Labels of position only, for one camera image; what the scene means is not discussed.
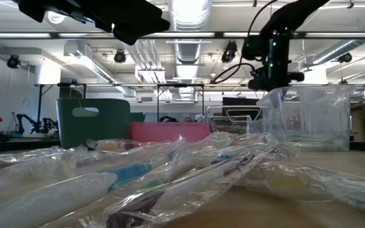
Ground wrapped purple toothbrush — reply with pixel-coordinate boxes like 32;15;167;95
84;139;278;228

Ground silver ventilation duct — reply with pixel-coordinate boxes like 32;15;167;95
168;0;212;99
311;18;365;66

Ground green toothbrush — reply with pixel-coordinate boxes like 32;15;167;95
138;177;167;191
283;132;348;149

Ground green plastic bin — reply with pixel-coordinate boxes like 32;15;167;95
56;98;132;149

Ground blue toothbrush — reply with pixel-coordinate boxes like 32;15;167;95
236;158;365;219
0;148;177;228

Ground white rectangular air duct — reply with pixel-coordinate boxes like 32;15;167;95
63;42;117;84

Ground small clear plastic bin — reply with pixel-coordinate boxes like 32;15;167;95
206;105;274;136

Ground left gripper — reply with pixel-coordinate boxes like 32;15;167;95
74;0;170;45

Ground black monitor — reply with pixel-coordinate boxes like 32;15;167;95
222;96;261;120

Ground white ceiling pipes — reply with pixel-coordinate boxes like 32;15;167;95
118;37;167;85

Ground large clear plastic bin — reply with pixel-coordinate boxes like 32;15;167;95
257;84;352;151

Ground black ceiling spotlight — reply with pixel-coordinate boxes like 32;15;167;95
221;41;238;63
113;50;127;63
6;55;20;69
337;52;353;63

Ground black background rig frame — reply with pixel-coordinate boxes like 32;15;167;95
34;82;88;134
156;84;206;123

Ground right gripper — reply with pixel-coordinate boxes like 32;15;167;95
241;30;305;92

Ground black overhead crossbar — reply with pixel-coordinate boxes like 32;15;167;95
0;30;365;40

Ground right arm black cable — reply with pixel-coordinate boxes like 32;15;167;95
210;0;280;85

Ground orange toothbrush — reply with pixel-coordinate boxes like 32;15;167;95
86;137;139;152

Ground white light strip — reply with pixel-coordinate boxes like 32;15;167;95
157;32;215;38
223;32;261;38
305;32;365;38

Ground pink plastic bin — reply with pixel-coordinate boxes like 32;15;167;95
130;122;211;143

